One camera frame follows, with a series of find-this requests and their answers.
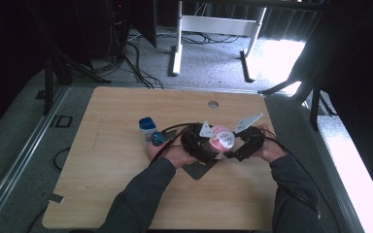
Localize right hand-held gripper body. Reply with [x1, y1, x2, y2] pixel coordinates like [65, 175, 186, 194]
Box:
[233, 112, 267, 156]

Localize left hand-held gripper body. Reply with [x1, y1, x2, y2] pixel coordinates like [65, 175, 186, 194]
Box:
[180, 120, 220, 165]

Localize pink jar with white label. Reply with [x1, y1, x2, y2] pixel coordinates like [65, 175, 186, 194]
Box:
[208, 124, 237, 160]

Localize black corner shelf rack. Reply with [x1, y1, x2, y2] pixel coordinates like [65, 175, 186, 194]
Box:
[159, 121, 219, 182]

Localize white bottle with blue cap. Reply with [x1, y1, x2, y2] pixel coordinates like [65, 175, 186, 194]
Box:
[138, 116, 158, 148]

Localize person's left hand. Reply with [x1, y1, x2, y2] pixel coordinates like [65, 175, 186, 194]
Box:
[146, 126, 200, 170]

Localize person's right hand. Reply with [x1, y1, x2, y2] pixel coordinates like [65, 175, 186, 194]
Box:
[250, 123, 288, 164]

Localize black metal stand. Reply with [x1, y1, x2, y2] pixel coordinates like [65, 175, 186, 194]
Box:
[25, 0, 112, 117]
[257, 48, 339, 131]

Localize dark computer tower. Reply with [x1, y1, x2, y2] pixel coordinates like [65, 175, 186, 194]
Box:
[85, 0, 131, 61]

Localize grey tape piece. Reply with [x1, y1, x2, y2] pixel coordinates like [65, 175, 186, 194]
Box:
[41, 191, 65, 205]

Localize right hand-held gripper cable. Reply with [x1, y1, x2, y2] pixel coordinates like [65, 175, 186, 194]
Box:
[260, 127, 343, 233]

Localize black floor cable bundle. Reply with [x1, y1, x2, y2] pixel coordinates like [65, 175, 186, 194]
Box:
[121, 41, 165, 90]

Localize aluminium floor rail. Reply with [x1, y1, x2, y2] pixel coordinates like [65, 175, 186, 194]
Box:
[299, 96, 368, 233]
[0, 84, 71, 224]

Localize black cables under desk frame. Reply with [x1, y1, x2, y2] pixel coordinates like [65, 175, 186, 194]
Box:
[180, 31, 242, 46]

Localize white desk frame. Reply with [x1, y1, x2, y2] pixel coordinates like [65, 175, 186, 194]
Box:
[167, 0, 268, 83]

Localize black rectangular floor bracket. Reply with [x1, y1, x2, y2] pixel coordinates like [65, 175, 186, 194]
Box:
[54, 115, 74, 128]

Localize black cable loop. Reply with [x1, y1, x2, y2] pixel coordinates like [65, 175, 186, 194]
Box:
[52, 147, 72, 172]

